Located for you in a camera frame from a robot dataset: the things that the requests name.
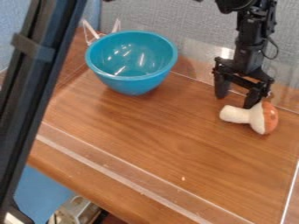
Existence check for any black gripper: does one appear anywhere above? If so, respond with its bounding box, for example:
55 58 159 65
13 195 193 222
212 44 275 109

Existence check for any white brown toy mushroom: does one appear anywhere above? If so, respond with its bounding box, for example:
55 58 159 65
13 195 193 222
219 101 279 135

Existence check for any blue plastic bowl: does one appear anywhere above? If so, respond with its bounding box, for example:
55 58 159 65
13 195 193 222
85 30 177 95

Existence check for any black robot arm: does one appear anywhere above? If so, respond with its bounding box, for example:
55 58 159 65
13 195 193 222
212 0 279 109

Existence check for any clear acrylic back barrier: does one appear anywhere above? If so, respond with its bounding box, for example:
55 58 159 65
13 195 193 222
172 38 299 114

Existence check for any clear acrylic barrier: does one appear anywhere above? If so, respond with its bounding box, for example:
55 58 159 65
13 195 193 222
172 38 299 114
36 122 253 224

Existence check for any clear acrylic front barrier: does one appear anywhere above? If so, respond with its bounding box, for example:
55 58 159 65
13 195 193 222
36 122 253 224

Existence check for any black stand leg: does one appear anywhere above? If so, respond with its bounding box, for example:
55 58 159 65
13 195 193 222
1 206 35 224

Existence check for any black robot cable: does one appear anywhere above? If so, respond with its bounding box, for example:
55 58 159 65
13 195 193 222
260 36 280 60

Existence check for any clear acrylic corner bracket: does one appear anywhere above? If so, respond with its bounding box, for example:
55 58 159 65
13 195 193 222
80 18 121 46

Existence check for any dark blue metal post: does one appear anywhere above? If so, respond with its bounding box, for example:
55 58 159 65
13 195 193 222
0 0 87 220

